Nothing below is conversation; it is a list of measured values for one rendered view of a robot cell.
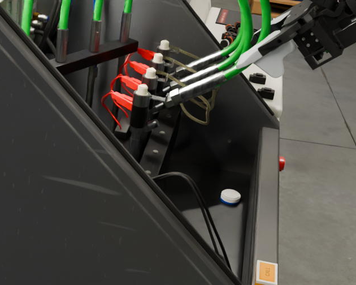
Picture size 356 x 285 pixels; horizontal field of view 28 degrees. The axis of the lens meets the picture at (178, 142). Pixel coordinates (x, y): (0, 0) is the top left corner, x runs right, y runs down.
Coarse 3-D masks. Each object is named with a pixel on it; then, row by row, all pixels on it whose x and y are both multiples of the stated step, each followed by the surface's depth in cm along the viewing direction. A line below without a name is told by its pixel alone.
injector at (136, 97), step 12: (144, 96) 114; (132, 108) 116; (144, 108) 115; (132, 120) 117; (144, 120) 117; (156, 120) 117; (132, 132) 118; (144, 132) 118; (132, 144) 119; (132, 156) 120
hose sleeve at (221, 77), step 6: (222, 72) 112; (204, 78) 113; (210, 78) 112; (216, 78) 112; (222, 78) 112; (192, 84) 113; (198, 84) 113; (204, 84) 112; (210, 84) 112; (216, 84) 112; (180, 90) 114; (186, 90) 113; (192, 90) 113; (198, 90) 113; (186, 96) 114
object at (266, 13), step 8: (24, 0) 111; (32, 0) 111; (264, 0) 106; (24, 8) 111; (32, 8) 112; (264, 8) 106; (24, 16) 112; (264, 16) 107; (24, 24) 112; (264, 24) 107; (264, 32) 108; (224, 72) 112; (232, 72) 111; (240, 72) 111
